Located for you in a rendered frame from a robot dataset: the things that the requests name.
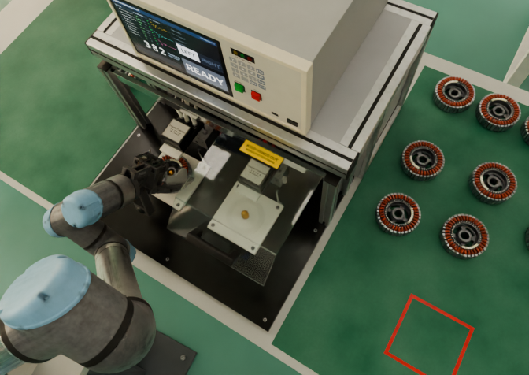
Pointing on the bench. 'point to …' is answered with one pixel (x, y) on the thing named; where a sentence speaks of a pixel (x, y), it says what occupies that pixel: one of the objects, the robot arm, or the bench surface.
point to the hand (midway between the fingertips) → (173, 170)
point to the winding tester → (265, 32)
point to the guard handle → (212, 247)
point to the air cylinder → (205, 137)
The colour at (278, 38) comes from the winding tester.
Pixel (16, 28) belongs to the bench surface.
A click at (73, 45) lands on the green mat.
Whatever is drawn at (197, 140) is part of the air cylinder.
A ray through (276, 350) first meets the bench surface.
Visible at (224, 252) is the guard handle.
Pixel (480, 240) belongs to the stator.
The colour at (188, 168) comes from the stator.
